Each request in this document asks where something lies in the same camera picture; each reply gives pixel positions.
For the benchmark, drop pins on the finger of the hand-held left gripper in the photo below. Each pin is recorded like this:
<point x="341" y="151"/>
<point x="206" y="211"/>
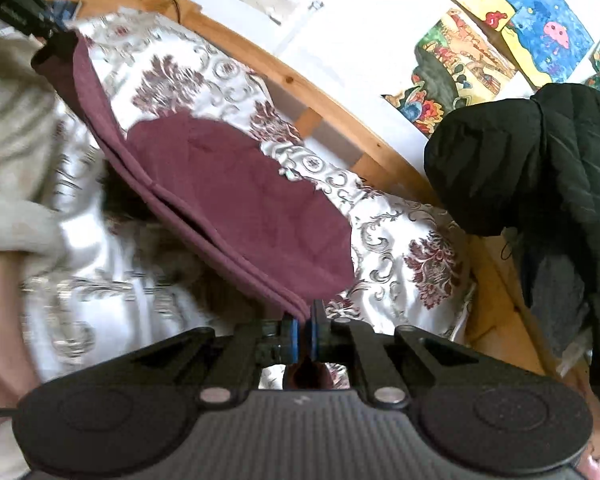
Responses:
<point x="55" y="44"/>

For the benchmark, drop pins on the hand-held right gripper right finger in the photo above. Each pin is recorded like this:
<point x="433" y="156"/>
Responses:
<point x="314" y="338"/>

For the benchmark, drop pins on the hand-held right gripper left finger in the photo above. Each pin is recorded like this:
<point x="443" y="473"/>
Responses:
<point x="292" y="338"/>

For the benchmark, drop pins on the maroon long-sleeved sweater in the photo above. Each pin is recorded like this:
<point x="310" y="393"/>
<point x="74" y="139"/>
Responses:
<point x="230" y="200"/>

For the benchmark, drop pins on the white floral bedspread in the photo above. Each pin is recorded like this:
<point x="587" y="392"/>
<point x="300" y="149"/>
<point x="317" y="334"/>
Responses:
<point x="405" y="240"/>

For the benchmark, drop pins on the grey cloth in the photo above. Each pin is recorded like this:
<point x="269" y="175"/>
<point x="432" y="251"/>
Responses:
<point x="555" y="300"/>

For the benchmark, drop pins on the pink cloth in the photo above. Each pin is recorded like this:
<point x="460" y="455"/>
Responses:
<point x="0" y="320"/>

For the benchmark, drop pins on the black quilted jacket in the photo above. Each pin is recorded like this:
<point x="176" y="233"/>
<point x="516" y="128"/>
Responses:
<point x="555" y="160"/>

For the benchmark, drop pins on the wooden bed frame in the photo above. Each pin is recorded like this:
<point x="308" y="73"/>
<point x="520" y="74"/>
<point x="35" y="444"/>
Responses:
<point x="290" y="80"/>

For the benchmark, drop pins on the white wall pipe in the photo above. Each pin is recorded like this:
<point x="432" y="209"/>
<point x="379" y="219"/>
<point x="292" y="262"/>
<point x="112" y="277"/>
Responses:
<point x="312" y="6"/>

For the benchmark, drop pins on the landscape cartoon wall poster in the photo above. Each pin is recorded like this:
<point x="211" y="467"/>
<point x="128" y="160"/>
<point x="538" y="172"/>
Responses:
<point x="455" y="70"/>

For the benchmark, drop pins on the yellow and blue wall poster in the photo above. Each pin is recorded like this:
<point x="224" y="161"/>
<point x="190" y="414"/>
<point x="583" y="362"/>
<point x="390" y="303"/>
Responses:
<point x="530" y="10"/>

